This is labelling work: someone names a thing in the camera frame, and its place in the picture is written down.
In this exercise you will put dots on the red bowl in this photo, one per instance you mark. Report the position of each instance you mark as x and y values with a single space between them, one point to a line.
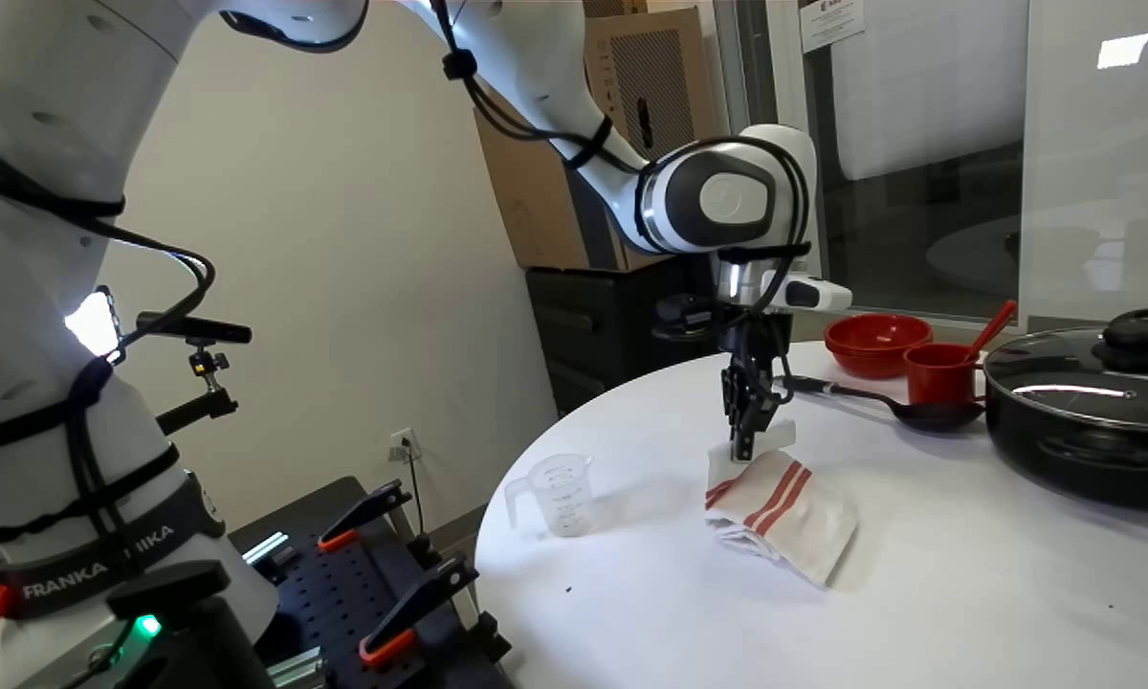
873 346

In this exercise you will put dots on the cardboard box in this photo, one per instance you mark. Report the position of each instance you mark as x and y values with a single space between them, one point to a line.
651 80

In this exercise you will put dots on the black cabinet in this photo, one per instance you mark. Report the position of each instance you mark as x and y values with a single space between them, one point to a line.
610 327

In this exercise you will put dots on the black pot with lid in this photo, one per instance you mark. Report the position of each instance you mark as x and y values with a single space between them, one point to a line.
1071 408

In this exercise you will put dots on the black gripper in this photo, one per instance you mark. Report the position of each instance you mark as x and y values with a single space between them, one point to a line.
757 343

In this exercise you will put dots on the black orange clamp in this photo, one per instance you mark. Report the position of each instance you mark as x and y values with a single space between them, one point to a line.
424 619
371 506

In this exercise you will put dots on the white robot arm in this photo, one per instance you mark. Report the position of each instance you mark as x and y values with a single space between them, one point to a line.
89 483

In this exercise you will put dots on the red measuring cup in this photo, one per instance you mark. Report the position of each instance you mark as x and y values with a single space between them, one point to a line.
945 374

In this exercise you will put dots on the black camera stand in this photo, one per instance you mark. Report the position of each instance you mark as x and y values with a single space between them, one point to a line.
206 362

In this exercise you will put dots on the white towel with red stripes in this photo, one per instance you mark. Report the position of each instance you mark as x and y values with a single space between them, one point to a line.
775 506

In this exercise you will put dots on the black spoon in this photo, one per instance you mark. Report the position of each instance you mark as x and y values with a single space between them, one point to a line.
922 417

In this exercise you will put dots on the clear plastic measuring cup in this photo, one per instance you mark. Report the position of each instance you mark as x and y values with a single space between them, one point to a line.
561 491

